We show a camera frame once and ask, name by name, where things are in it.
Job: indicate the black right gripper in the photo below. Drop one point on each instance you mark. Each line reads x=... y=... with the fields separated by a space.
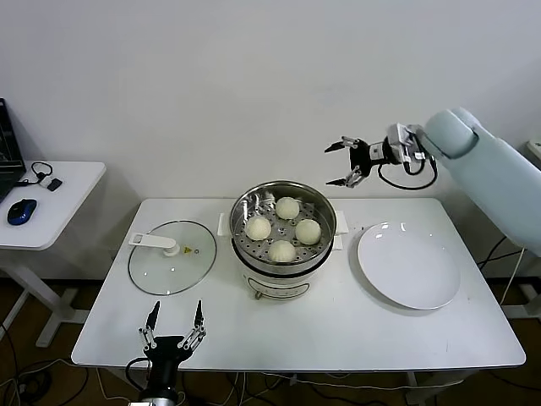
x=365 y=156

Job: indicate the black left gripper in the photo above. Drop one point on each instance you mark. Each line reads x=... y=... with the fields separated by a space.
x=167 y=344

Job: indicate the white steamed baozi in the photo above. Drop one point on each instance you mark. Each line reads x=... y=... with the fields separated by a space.
x=280 y=251
x=258 y=228
x=288 y=208
x=307 y=232

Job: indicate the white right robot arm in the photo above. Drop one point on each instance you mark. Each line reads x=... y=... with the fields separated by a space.
x=486 y=169

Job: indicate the stainless steel steamer basket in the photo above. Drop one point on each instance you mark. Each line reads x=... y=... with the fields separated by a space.
x=329 y=215

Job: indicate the white round plate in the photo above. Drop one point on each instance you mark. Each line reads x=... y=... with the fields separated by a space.
x=406 y=266

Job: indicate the white side table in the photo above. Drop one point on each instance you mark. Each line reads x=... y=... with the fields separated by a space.
x=72 y=190

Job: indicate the small black adapter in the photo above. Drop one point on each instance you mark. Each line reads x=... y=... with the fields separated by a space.
x=55 y=184

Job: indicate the blue black computer mouse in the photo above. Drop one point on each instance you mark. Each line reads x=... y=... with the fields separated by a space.
x=22 y=210

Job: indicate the black laptop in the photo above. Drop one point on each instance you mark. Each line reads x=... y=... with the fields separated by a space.
x=8 y=169

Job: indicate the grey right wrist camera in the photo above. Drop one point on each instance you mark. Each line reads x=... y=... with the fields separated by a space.
x=399 y=137

